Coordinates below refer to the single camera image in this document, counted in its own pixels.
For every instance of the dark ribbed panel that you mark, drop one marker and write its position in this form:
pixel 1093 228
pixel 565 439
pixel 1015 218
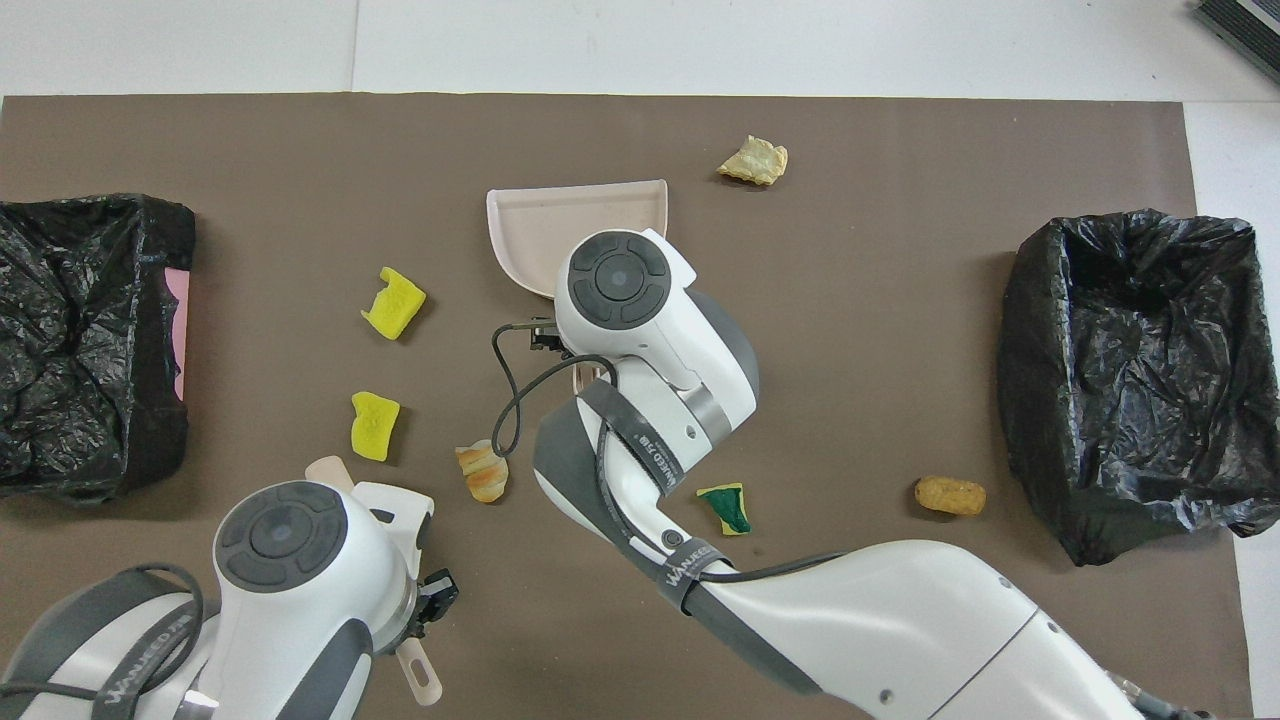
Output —
pixel 1250 25

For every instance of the brown fried nugget piece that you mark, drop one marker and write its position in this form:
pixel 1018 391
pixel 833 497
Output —
pixel 950 496

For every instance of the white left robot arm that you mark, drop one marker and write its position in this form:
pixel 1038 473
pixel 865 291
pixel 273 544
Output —
pixel 300 620

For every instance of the striped croissant bread piece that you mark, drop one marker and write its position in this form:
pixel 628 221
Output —
pixel 483 473

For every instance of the beige plastic dustpan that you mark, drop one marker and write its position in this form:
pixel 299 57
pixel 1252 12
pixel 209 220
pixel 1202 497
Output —
pixel 560 225

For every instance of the beige hand brush black bristles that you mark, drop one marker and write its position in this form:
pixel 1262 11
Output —
pixel 418 675

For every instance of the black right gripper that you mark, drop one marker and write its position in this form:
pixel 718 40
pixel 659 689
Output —
pixel 550 337

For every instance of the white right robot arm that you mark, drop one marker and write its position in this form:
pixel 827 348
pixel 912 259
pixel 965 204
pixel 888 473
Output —
pixel 900 620

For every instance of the black bag lined bin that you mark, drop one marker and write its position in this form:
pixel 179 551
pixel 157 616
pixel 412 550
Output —
pixel 1130 380

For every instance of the brown paper mat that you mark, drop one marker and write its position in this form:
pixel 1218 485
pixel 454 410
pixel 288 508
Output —
pixel 850 300

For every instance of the small green yellow sponge piece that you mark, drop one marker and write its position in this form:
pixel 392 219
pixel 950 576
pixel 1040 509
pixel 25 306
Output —
pixel 728 508

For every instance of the pink bin with black bag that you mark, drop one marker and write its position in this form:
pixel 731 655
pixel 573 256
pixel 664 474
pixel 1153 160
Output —
pixel 80 350

